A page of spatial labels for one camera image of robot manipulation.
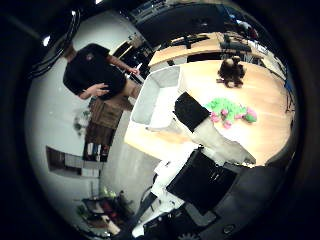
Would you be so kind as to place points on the green and pink plush toy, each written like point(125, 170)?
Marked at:
point(228, 110)

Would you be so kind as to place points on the cluttered equipment cart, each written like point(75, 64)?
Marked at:
point(103, 210)

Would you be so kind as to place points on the brown plush toy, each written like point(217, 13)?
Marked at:
point(231, 71)

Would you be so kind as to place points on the wooden background desk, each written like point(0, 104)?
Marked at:
point(186, 50)

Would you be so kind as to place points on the black keyboard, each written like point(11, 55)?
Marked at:
point(235, 46)

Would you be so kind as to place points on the person in black shirt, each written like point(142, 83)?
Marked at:
point(90, 70)

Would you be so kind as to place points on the large black screen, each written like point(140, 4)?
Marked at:
point(180, 23)

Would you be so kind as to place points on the wall shelf with items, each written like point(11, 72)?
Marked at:
point(73, 163)

